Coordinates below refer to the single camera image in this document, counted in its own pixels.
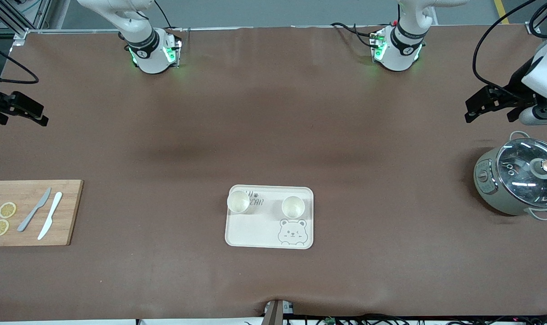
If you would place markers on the lemon slice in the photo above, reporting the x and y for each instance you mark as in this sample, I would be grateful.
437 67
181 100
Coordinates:
7 210
0 228

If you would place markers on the cream tray with bear print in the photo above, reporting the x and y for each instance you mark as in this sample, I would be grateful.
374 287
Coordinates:
264 230

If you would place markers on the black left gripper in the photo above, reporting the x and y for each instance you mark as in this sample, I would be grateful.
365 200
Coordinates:
520 84

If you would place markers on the aluminium frame profile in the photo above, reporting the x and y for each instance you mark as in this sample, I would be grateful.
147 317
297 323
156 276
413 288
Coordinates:
533 28
11 18

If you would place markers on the grey plastic knife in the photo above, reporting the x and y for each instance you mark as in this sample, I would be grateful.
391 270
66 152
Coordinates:
31 214

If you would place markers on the white plastic knife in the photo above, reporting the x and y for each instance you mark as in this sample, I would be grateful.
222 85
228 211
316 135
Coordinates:
51 214

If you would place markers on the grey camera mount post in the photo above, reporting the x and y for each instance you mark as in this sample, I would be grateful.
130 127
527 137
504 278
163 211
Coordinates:
273 313

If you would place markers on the grey-green electric cooking pot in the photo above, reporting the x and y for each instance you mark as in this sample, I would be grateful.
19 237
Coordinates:
488 180

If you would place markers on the brown table cover sheet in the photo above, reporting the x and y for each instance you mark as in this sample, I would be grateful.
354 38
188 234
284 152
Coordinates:
273 126

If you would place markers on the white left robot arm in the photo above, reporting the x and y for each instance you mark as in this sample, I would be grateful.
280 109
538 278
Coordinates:
397 56

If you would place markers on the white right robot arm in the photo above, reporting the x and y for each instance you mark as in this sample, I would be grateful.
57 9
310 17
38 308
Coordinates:
150 56

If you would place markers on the bamboo cutting board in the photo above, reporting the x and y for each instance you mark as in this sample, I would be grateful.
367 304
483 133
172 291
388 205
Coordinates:
67 216

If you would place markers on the glass pot lid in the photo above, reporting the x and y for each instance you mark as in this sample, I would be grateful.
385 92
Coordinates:
521 176

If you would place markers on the white plastic cup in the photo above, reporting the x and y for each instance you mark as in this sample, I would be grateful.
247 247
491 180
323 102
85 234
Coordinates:
238 201
293 207

